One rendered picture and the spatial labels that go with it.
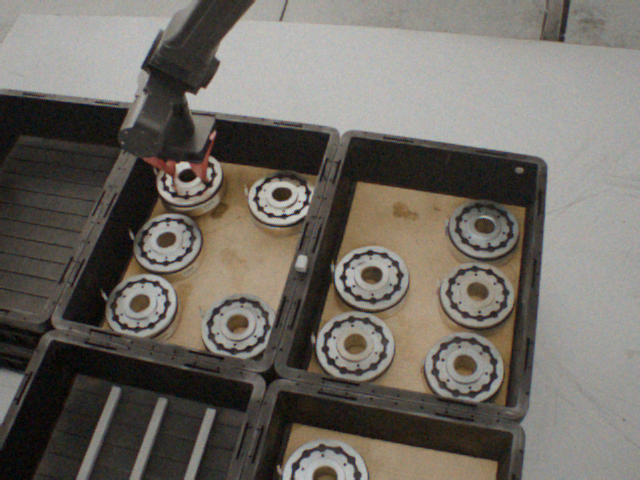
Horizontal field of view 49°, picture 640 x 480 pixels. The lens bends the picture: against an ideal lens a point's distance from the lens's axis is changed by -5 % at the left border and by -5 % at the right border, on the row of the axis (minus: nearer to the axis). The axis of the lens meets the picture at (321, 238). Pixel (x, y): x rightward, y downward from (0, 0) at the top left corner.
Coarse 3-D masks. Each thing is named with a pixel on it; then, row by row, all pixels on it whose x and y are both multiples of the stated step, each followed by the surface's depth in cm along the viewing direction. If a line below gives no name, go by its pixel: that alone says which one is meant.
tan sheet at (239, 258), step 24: (240, 168) 116; (264, 168) 116; (240, 192) 113; (192, 216) 111; (216, 216) 111; (240, 216) 111; (216, 240) 108; (240, 240) 108; (264, 240) 108; (288, 240) 108; (216, 264) 106; (240, 264) 106; (264, 264) 105; (288, 264) 105; (192, 288) 104; (216, 288) 104; (240, 288) 103; (264, 288) 103; (192, 312) 101; (192, 336) 99
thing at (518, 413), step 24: (408, 144) 104; (432, 144) 104; (456, 144) 103; (336, 168) 102; (312, 240) 95; (312, 264) 93; (528, 288) 89; (528, 312) 87; (288, 336) 87; (528, 336) 85; (528, 360) 84; (336, 384) 83; (360, 384) 83; (528, 384) 82; (456, 408) 81; (480, 408) 81; (504, 408) 80; (528, 408) 80
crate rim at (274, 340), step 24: (216, 120) 109; (240, 120) 108; (264, 120) 108; (336, 144) 105; (120, 192) 102; (312, 216) 97; (96, 240) 97; (72, 288) 93; (288, 288) 91; (288, 312) 89; (96, 336) 89; (216, 360) 86; (240, 360) 86; (264, 360) 86
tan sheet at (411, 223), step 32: (384, 192) 112; (416, 192) 111; (352, 224) 109; (384, 224) 108; (416, 224) 108; (416, 256) 105; (448, 256) 104; (416, 288) 102; (384, 320) 99; (416, 320) 99; (512, 320) 98; (352, 352) 97; (416, 352) 96; (384, 384) 94; (416, 384) 93
